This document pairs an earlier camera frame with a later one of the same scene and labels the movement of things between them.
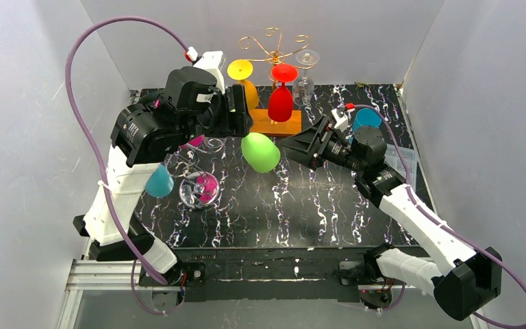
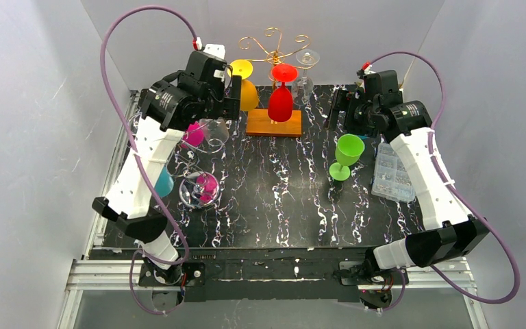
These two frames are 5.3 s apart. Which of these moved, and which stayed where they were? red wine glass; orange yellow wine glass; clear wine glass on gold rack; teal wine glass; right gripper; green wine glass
Moved: green wine glass; right gripper
Stayed: orange yellow wine glass; clear wine glass on gold rack; teal wine glass; red wine glass
